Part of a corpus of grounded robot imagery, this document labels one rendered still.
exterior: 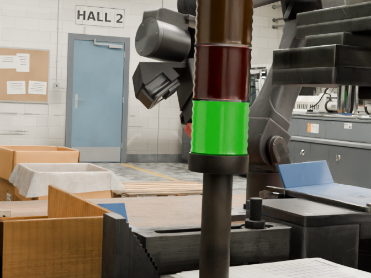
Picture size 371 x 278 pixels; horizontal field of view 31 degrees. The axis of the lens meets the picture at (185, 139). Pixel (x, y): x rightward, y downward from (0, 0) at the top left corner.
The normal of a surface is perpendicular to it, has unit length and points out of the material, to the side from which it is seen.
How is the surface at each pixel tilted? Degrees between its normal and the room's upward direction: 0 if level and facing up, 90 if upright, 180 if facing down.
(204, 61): 76
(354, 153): 90
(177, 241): 90
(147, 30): 82
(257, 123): 62
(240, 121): 104
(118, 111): 90
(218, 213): 90
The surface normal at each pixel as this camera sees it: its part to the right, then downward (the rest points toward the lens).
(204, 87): -0.57, -0.22
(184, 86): -0.93, 0.03
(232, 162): 0.38, 0.06
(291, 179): 0.38, -0.44
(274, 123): 0.64, 0.07
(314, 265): 0.04, -1.00
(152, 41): -0.76, -0.14
